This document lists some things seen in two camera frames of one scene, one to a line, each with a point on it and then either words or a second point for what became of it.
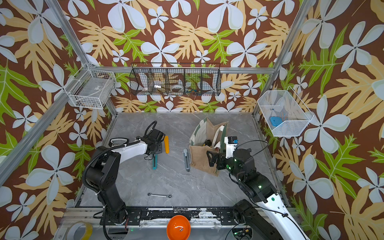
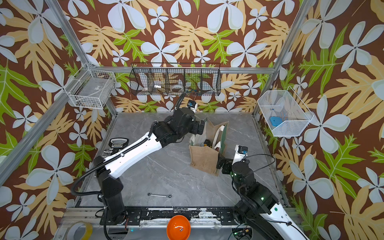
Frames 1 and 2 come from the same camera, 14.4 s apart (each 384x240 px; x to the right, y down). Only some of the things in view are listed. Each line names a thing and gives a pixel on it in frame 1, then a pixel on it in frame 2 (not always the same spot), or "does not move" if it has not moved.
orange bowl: [178, 227] does not move
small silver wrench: [169, 196] does not move
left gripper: [160, 145] to [194, 124]
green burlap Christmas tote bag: [205, 138] does not move
